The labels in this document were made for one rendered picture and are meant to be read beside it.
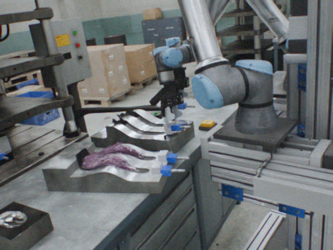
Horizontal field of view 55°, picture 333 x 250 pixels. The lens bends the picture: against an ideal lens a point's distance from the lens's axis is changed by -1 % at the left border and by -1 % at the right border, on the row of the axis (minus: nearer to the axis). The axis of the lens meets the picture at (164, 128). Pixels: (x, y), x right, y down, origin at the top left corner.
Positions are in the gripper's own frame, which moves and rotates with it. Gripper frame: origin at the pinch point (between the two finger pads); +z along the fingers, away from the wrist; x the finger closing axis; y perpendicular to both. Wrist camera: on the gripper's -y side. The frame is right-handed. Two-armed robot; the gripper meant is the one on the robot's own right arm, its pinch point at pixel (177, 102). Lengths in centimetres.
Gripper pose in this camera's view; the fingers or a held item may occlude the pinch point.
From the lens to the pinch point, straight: 183.5
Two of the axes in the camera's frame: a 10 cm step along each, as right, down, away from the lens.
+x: 5.1, -3.7, 7.8
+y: 8.5, 0.8, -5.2
